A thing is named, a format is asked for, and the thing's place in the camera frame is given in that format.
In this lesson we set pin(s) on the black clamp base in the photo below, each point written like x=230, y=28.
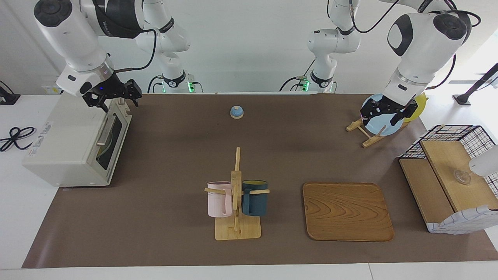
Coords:
x=7, y=99

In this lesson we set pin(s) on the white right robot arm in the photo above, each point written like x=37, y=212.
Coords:
x=70, y=35

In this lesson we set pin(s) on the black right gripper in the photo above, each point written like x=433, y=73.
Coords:
x=113, y=90

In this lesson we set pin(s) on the brown table mat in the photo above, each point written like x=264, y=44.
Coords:
x=175, y=202

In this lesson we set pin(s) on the white checkered cloth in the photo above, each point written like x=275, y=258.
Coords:
x=463, y=221

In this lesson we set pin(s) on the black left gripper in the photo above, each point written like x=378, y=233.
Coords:
x=383, y=105

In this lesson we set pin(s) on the blue call bell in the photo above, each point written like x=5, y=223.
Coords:
x=236, y=112

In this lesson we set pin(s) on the light blue plate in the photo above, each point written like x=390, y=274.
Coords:
x=379, y=126

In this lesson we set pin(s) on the light wooden stepped shelf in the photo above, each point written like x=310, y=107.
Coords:
x=447, y=159

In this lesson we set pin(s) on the white wall box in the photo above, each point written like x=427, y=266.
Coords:
x=50, y=90

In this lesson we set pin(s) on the cream toaster oven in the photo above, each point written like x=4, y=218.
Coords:
x=62, y=140

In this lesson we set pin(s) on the oven door with glass window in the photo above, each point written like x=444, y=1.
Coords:
x=121, y=128

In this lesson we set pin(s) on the wooden mug tree rack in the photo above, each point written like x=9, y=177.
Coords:
x=237, y=231

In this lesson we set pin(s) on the yellow plate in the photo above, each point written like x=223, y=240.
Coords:
x=418, y=111

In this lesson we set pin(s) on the small clear glass dish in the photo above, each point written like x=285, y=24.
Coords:
x=462, y=177

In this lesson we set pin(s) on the white rounded object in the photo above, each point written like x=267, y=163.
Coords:
x=486, y=161

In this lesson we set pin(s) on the pale green plate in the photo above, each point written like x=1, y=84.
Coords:
x=104, y=146

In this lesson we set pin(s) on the pink mug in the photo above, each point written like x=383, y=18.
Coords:
x=218, y=200

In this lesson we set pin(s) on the dark blue mug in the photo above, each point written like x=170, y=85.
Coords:
x=256, y=200

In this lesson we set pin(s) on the brown wooden tray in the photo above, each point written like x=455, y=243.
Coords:
x=346, y=212

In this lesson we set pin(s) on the wooden plate rack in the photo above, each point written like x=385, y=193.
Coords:
x=369, y=142

